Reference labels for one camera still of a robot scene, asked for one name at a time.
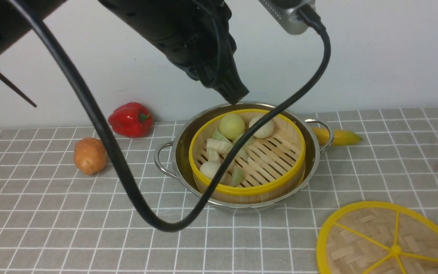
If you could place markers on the green dumpling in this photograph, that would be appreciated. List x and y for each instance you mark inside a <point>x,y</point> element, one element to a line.
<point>236,177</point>

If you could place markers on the stainless steel pot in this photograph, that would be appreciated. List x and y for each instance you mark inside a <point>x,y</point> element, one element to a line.
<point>172,158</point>

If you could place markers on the woven bamboo steamer lid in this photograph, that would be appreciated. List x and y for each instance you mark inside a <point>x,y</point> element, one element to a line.
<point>372,237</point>

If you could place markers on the white round bun front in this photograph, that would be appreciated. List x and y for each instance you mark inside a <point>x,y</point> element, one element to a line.
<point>210,168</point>

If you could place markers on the yellow banana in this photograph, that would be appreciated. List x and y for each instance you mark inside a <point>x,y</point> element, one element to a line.
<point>341,137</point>

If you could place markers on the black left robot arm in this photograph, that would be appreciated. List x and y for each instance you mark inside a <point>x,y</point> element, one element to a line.
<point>13,26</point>

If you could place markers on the bamboo steamer basket yellow rim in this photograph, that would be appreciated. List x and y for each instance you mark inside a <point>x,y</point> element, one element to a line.
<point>275,165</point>

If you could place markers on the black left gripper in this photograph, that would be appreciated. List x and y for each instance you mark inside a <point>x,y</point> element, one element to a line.
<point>192,34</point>

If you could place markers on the white round bun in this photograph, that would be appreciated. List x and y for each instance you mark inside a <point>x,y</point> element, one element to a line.
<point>265,131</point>
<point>210,168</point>

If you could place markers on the brown potato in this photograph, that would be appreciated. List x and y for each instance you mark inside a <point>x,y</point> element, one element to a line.
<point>90,156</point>

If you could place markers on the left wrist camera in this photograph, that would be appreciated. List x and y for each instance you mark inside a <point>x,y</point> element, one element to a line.
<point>285,12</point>

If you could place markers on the red bell pepper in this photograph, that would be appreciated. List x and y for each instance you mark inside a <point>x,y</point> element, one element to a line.
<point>131,120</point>

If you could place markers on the white pleated dumpling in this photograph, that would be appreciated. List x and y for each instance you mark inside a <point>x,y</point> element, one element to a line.
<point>219,146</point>

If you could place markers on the grey checkered tablecloth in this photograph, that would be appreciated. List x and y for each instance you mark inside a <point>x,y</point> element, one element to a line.
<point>54,220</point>

